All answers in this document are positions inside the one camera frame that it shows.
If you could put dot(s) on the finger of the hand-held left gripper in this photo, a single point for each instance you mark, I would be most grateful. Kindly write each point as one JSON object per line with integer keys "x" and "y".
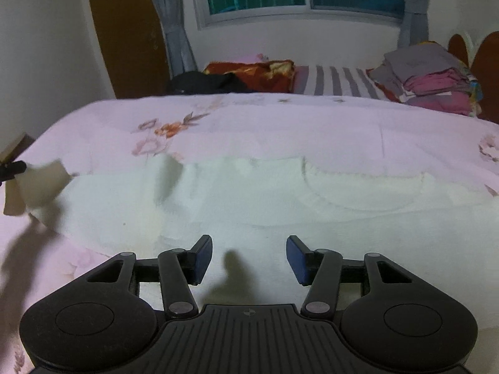
{"x": 11, "y": 168}

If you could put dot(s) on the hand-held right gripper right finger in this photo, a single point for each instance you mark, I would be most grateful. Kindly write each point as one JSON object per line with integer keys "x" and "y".
{"x": 296, "y": 260}

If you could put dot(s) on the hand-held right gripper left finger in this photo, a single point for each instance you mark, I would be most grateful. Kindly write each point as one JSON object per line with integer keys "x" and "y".
{"x": 203, "y": 260}

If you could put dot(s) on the white small garment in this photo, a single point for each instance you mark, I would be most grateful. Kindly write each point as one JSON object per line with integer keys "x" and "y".
{"x": 241, "y": 198}

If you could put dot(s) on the stack of folded clothes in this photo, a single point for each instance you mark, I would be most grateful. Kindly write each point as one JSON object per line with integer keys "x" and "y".
{"x": 432, "y": 74}

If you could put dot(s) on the tan box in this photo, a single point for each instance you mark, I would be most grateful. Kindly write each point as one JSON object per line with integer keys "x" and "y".
{"x": 11, "y": 149}

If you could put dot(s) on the pink floral bedsheet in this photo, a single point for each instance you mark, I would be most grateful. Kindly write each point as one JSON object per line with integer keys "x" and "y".
{"x": 312, "y": 124}

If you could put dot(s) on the brown wooden door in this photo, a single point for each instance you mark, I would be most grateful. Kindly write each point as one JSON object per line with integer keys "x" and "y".
{"x": 124, "y": 35}

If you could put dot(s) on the black cloth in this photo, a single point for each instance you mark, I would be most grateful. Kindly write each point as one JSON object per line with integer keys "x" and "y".
{"x": 206, "y": 81}

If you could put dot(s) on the grey striped cloth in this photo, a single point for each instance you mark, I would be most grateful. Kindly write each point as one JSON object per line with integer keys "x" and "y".
{"x": 335, "y": 81}

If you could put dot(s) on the red floral pillow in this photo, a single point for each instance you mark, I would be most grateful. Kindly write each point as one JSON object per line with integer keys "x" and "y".
{"x": 265, "y": 76}

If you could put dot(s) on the grey curtain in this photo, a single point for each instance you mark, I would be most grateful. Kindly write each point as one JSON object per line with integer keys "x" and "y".
{"x": 413, "y": 7}
{"x": 173, "y": 27}

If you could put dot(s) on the red flower-shaped mat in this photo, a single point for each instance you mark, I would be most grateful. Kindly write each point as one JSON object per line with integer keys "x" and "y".
{"x": 487, "y": 66}

